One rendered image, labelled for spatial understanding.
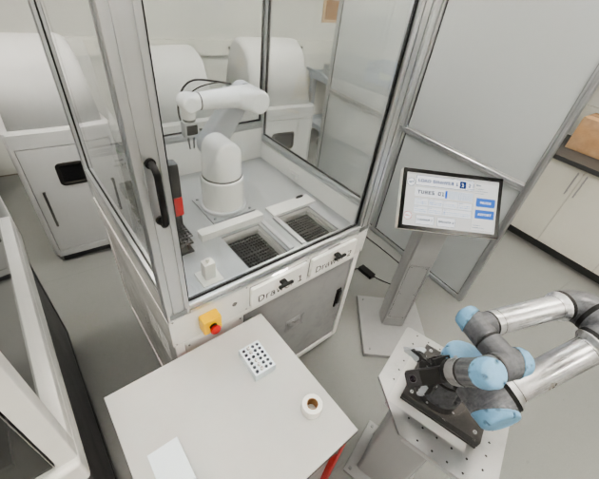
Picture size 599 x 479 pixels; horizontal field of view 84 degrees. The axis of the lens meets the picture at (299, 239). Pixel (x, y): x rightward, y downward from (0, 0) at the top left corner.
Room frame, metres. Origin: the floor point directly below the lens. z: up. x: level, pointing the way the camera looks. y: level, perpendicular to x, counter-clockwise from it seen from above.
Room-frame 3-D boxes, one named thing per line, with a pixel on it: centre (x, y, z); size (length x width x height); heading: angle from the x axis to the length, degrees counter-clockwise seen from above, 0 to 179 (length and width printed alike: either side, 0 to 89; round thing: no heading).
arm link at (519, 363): (0.54, -0.59, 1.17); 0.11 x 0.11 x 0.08; 21
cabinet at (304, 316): (1.36, 0.35, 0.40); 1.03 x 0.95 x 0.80; 134
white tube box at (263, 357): (0.67, 0.09, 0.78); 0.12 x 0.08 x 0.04; 42
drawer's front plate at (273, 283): (0.98, 0.06, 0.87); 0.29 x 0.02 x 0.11; 134
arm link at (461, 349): (0.65, -0.58, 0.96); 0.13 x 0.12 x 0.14; 21
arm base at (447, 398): (0.65, -0.58, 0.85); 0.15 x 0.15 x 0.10
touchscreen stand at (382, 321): (1.52, -0.73, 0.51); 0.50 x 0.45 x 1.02; 3
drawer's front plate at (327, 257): (1.20, -0.17, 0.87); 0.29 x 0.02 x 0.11; 134
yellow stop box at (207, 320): (0.74, 0.28, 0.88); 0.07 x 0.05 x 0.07; 134
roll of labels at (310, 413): (0.53, -0.12, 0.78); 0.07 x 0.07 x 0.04
